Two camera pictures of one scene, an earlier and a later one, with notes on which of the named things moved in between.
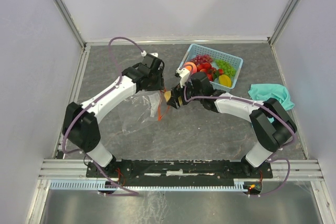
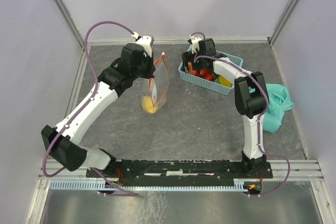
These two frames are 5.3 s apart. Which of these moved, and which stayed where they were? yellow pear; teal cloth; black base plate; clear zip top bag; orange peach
Moved: yellow pear; clear zip top bag
Stayed: black base plate; orange peach; teal cloth
